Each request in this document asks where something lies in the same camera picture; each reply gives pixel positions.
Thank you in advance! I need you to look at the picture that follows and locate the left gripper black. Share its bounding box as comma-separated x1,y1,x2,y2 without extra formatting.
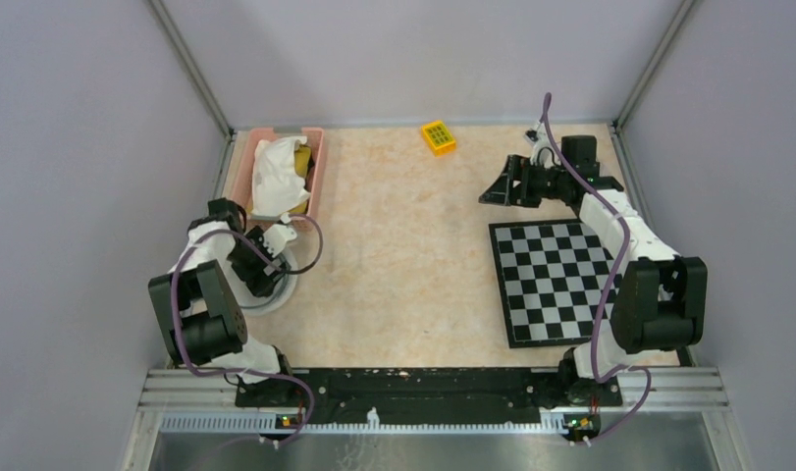
226,226,290,297

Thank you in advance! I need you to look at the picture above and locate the pink plastic basket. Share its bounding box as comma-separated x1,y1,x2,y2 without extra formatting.
224,128,327,229

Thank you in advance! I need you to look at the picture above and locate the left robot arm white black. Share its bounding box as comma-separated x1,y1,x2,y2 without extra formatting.
147,198,298,406

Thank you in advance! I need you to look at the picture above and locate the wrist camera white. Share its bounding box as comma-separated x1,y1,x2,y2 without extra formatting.
262,215,297,257
525,122,555,167

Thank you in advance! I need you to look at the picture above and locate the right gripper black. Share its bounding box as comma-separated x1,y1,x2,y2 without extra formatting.
479,155,570,209

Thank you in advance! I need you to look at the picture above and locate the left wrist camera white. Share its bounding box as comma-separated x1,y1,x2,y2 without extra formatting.
262,215,297,257

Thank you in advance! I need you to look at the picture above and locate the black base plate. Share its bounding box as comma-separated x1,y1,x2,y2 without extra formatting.
235,367,623,425

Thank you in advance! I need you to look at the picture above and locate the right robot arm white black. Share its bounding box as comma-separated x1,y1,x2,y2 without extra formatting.
479,129,709,404

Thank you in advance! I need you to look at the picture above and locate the yellow bra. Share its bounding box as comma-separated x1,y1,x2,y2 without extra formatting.
289,144,313,214

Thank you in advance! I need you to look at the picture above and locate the black white checkerboard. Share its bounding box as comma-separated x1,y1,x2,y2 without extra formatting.
488,219,616,348

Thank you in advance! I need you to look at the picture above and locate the white bra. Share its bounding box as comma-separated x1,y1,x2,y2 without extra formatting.
250,135,307,219

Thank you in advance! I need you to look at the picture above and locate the yellow toy brick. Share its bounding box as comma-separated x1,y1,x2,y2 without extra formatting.
420,120,457,157

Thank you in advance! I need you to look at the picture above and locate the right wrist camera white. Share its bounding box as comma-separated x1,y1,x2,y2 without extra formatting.
525,122,555,167

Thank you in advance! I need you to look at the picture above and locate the aluminium front rail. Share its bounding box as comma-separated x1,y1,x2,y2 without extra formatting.
138,367,729,437

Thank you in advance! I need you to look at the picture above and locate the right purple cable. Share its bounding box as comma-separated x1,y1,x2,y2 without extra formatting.
540,91,653,446

